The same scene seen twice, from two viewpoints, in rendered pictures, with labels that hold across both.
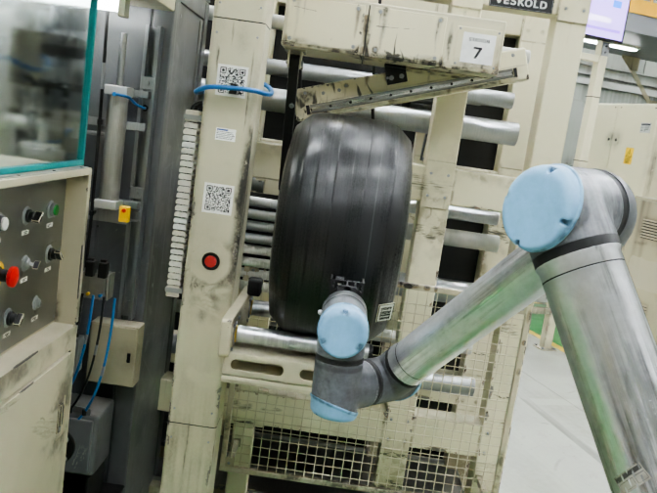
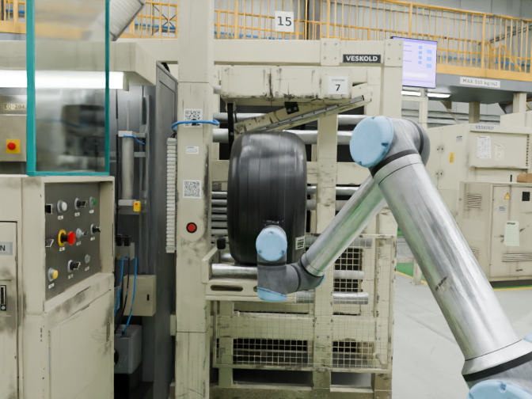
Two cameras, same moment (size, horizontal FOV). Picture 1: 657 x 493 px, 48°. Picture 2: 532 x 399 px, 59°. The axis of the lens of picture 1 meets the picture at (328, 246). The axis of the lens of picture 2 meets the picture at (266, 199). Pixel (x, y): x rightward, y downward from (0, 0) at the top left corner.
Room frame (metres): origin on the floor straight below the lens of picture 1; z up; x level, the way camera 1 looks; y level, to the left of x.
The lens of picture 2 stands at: (-0.11, -0.06, 1.29)
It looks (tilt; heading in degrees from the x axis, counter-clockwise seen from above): 3 degrees down; 1
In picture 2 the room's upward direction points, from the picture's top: 1 degrees clockwise
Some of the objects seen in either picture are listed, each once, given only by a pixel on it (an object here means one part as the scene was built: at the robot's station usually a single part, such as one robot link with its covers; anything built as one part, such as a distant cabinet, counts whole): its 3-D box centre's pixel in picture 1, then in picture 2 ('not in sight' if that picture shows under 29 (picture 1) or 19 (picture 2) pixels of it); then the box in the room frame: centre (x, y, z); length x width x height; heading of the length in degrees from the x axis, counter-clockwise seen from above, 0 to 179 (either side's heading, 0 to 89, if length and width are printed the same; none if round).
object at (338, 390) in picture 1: (340, 384); (275, 279); (1.33, -0.06, 0.96); 0.12 x 0.09 x 0.12; 131
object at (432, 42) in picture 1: (391, 39); (286, 87); (2.21, -0.10, 1.71); 0.61 x 0.25 x 0.15; 89
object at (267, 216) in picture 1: (249, 241); (215, 219); (2.30, 0.25, 1.05); 0.20 x 0.15 x 0.30; 89
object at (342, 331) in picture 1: (343, 327); (271, 244); (1.33, -0.05, 1.07); 0.12 x 0.09 x 0.10; 179
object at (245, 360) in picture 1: (296, 367); (251, 286); (1.77, 0.04, 0.84); 0.36 x 0.09 x 0.06; 89
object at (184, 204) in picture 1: (186, 204); (173, 195); (1.87, 0.37, 1.19); 0.05 x 0.04 x 0.48; 179
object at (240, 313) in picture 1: (238, 318); (212, 262); (1.92, 0.21, 0.90); 0.40 x 0.03 x 0.10; 179
